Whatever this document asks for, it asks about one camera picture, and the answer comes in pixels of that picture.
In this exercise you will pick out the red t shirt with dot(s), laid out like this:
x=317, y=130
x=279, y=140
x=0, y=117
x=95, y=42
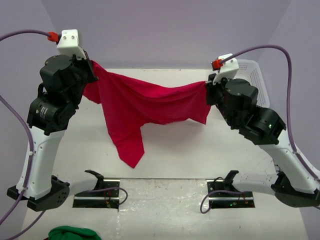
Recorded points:
x=130, y=103

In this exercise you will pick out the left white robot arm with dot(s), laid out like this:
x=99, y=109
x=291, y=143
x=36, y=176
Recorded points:
x=48, y=119

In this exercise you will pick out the white plastic basket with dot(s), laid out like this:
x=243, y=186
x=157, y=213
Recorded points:
x=250, y=71

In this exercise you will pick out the green t shirt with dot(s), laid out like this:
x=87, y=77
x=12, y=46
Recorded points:
x=69, y=231

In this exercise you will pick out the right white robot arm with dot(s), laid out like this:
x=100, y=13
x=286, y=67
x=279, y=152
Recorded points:
x=295, y=182

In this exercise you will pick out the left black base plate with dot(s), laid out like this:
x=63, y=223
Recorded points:
x=102, y=183

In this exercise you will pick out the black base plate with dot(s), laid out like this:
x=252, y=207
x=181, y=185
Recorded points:
x=222, y=187
x=102, y=183

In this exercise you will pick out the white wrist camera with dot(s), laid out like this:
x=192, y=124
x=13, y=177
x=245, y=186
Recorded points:
x=226, y=70
x=70, y=44

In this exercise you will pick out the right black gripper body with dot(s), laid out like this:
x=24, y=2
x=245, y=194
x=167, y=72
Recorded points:
x=214, y=96

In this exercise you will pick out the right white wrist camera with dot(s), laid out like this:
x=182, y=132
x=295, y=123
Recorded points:
x=226, y=70

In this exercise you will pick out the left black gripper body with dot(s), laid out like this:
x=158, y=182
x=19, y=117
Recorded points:
x=85, y=73

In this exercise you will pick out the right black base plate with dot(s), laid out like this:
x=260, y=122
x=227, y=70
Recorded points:
x=222, y=187

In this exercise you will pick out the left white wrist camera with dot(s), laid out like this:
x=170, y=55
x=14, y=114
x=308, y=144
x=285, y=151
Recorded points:
x=70, y=44

